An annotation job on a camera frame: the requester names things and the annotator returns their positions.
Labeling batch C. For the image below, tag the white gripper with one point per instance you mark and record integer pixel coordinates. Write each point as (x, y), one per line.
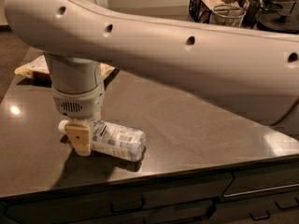
(78, 104)

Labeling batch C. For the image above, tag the clear blue-labelled plastic bottle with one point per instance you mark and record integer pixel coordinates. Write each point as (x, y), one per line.
(114, 140)

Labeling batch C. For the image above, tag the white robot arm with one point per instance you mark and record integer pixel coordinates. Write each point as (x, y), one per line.
(251, 73)

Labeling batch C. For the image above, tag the brown and yellow snack bag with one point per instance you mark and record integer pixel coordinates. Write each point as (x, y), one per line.
(38, 68)

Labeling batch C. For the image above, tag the dark cabinet drawers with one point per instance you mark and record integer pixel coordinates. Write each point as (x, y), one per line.
(266, 193)

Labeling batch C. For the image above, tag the glass snack jar black lid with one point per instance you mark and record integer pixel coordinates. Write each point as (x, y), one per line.
(280, 22)

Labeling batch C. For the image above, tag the black wire basket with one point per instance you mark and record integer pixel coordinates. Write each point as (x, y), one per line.
(200, 10)

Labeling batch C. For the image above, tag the wire mesh cup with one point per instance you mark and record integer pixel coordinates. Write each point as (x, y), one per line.
(227, 15)

